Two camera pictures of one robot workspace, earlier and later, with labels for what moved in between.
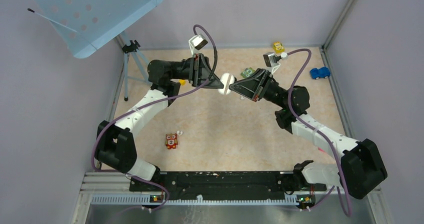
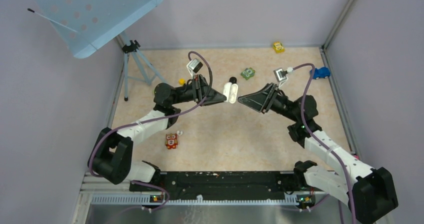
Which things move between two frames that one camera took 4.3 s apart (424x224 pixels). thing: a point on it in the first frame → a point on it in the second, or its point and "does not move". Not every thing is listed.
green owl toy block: x=247 y=72 does not move
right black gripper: x=255 y=86 → x=262 y=100
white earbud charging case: x=226 y=79 → x=230 y=91
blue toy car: x=322 y=72 does not move
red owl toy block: x=171 y=142 does not move
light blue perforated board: x=87 y=16 does not move
